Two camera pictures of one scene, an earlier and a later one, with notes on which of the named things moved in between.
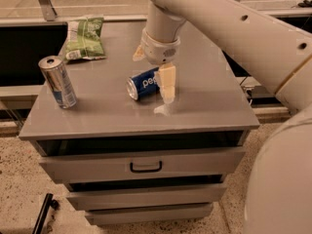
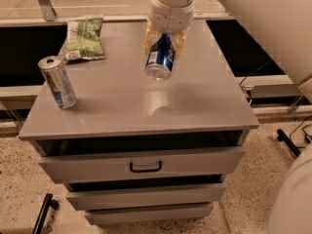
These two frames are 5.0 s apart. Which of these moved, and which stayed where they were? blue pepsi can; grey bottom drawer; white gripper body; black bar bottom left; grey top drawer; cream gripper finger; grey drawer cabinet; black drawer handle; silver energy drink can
Moved: cream gripper finger; white gripper body; blue pepsi can
Stayed: grey drawer cabinet; black drawer handle; black bar bottom left; grey bottom drawer; grey top drawer; silver energy drink can
